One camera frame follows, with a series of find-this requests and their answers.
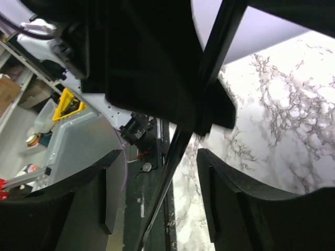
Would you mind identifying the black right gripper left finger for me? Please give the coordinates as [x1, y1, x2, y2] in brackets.
[1, 150, 123, 250]

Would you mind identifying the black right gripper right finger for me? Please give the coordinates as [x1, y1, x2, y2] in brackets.
[196, 149, 334, 251]

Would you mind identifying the pink folding umbrella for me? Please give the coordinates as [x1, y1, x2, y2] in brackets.
[82, 1, 334, 250]

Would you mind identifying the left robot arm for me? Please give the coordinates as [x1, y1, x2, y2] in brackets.
[22, 1, 155, 149]

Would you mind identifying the yellow storage bin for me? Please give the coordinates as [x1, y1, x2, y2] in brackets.
[52, 88, 86, 122]

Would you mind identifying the cardboard box on shelf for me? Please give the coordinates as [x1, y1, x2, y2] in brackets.
[1, 74, 21, 113]

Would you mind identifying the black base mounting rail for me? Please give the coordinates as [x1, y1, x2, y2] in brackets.
[123, 118, 177, 250]

